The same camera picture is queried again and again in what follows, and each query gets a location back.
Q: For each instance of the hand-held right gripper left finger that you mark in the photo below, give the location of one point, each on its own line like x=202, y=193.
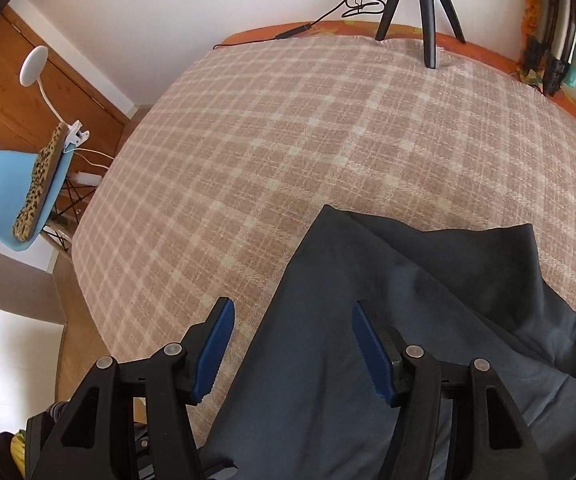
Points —
x=213, y=355

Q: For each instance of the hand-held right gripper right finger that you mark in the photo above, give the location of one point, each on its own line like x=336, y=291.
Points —
x=375, y=360

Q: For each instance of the dark grey pants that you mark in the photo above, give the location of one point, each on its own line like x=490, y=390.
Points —
x=318, y=410

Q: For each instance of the person's grey striped clothing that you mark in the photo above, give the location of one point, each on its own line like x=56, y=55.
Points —
x=58, y=412

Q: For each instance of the beige checked blanket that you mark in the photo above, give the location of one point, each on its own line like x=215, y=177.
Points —
x=268, y=160

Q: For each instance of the white power strip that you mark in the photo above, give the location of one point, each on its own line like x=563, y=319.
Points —
x=88, y=178

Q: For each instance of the yellow object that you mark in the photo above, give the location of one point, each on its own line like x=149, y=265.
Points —
x=18, y=452

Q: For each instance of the leopard print cushion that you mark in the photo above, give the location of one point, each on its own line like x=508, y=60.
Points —
x=38, y=185

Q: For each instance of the wooden door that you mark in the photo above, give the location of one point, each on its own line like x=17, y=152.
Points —
x=78, y=95

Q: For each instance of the small black tripod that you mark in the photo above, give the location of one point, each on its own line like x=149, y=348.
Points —
x=430, y=35

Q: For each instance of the folded metal tripod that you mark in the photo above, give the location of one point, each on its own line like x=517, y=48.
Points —
x=550, y=75

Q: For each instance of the white clip lamp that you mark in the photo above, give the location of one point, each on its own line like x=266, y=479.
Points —
x=33, y=67

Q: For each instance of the orange patterned cloth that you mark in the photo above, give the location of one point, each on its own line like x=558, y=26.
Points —
x=530, y=20

